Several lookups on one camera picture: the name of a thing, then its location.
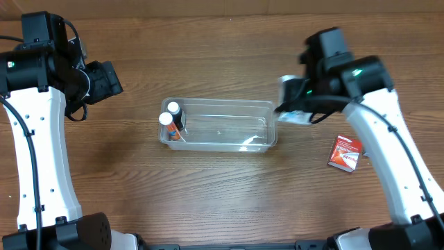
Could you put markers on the red and white box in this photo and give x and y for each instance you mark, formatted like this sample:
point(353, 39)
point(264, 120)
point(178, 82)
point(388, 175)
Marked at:
point(345, 153)

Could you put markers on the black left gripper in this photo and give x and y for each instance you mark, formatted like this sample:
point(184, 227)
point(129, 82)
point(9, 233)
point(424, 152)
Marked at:
point(101, 85)

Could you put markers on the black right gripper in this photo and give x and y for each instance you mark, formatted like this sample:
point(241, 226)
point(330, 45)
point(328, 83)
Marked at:
point(333, 104)

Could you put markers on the orange tube white cap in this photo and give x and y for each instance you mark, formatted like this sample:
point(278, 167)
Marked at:
point(166, 119)

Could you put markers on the clear plastic container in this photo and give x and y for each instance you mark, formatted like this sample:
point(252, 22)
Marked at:
point(223, 125)

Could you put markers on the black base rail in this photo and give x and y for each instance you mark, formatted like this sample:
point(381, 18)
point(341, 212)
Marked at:
point(298, 245)

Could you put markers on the white and blue box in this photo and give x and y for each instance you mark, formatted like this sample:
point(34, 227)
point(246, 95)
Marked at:
point(289, 86)

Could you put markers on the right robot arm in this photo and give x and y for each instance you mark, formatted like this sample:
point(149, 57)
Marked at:
point(362, 89)

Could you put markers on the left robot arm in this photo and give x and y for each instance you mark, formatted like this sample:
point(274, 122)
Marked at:
point(44, 81)

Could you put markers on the black bottle white cap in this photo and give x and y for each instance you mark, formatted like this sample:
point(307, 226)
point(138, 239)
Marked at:
point(178, 115)

